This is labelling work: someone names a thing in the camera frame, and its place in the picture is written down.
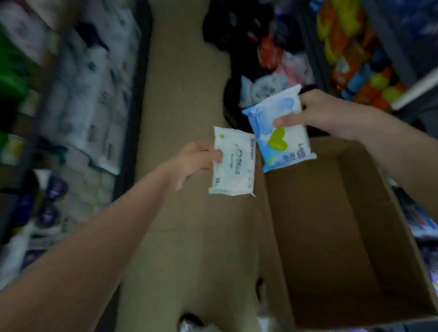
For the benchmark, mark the shelf of white paper packs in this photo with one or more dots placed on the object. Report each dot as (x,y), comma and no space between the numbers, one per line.
(90,94)

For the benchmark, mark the black bag of packets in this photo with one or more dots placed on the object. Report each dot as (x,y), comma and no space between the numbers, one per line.
(256,56)

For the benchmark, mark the shelf of orange yellow packets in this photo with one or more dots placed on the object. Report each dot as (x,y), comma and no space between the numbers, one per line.
(353,46)

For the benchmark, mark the dark metal shelf rack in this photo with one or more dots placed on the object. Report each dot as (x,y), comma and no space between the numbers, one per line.
(71,144)

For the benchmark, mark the person's left hand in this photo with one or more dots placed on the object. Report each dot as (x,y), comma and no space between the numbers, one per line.
(188,162)

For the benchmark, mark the person's right thumb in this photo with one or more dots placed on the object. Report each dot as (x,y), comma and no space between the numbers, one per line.
(289,121)

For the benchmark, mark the white wet wipes packet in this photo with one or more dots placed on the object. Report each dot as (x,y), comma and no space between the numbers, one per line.
(233,163)

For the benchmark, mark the stack of blue packs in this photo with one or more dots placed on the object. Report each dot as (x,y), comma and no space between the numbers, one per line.
(413,4)

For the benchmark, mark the row of purple packs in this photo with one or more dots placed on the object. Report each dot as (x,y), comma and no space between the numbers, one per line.
(38,206)

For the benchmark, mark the person's right forearm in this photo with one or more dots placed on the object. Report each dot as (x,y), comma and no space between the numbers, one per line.
(413,165)

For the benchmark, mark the person's left thumb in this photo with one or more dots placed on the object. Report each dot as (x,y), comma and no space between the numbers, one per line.
(207,155)

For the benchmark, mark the grey metal shelf rack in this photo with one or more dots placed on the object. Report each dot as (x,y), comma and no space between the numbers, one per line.
(401,46)

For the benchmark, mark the brown cardboard box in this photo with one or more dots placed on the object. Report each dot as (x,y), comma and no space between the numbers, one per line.
(343,234)

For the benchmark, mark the blue wet wipes packet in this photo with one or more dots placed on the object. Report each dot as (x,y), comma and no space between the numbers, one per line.
(280,133)

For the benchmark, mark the person's left forearm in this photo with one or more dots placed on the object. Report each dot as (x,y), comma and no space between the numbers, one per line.
(76,267)

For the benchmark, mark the person's right hand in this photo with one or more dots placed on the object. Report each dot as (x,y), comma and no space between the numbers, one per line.
(323,111)

